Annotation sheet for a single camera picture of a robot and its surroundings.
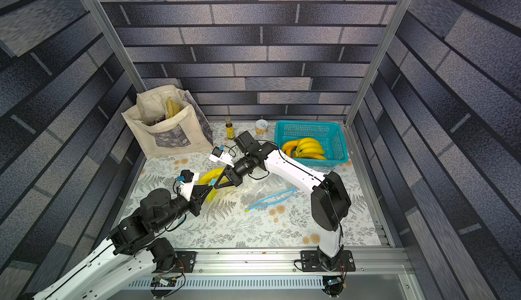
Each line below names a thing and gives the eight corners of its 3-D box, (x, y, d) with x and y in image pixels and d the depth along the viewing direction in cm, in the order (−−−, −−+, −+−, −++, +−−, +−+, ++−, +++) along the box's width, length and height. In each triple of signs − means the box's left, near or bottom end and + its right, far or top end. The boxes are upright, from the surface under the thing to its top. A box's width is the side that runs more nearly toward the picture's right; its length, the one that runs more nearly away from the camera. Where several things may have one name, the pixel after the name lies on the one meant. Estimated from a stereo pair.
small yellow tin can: (255, 134, 114) (255, 130, 111) (255, 123, 119) (255, 119, 117) (268, 134, 114) (268, 130, 111) (268, 123, 119) (268, 119, 117)
